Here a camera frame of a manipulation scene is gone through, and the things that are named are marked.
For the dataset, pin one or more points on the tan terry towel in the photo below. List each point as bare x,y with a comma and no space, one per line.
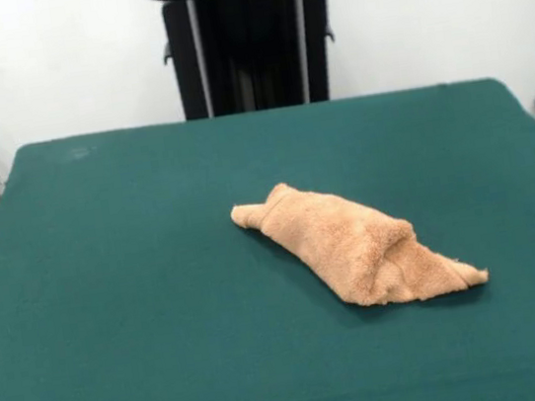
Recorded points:
349,249

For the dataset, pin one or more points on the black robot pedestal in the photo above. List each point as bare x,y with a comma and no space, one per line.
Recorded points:
253,63

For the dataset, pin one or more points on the dark green table cloth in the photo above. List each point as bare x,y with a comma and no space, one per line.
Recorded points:
116,331

